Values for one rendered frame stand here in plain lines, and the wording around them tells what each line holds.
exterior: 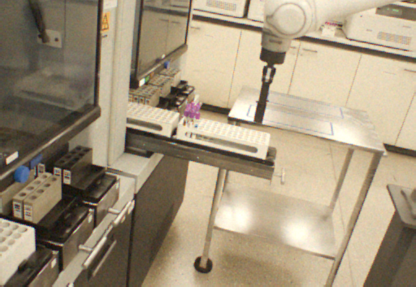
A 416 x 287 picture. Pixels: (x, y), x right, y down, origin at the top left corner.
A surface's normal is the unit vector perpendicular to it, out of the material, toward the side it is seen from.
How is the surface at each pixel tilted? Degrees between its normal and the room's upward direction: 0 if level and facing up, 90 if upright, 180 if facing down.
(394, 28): 90
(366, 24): 90
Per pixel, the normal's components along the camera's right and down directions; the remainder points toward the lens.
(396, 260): -0.83, 0.11
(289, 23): -0.25, 0.40
